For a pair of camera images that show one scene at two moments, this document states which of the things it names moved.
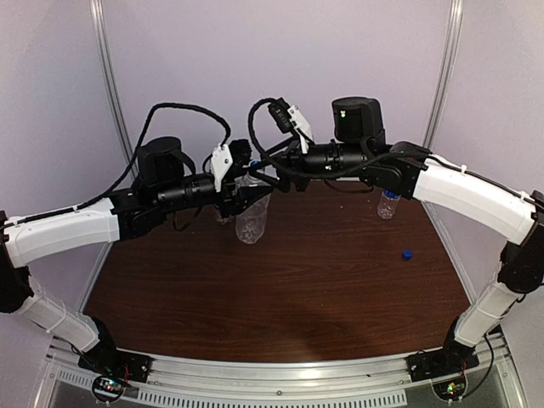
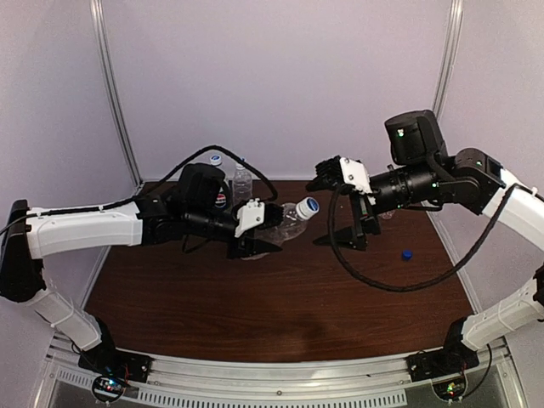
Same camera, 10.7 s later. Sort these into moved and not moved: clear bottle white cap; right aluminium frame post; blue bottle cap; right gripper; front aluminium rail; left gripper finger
Moved: left gripper finger; right gripper; clear bottle white cap
Not moved: right aluminium frame post; blue bottle cap; front aluminium rail
